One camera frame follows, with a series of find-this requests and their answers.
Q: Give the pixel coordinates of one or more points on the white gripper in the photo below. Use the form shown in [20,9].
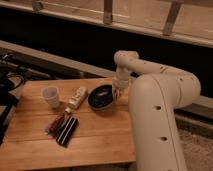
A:
[120,81]

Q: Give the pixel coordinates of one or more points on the dark ceramic bowl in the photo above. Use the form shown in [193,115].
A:
[101,97]

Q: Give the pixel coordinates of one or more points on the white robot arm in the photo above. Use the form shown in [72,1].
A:
[155,92]

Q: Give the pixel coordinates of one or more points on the white tube bottle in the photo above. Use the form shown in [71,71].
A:
[76,99]

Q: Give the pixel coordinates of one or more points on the black white striped case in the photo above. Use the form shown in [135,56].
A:
[67,131]

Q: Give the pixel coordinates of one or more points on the translucent plastic cup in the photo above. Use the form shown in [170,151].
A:
[51,95]

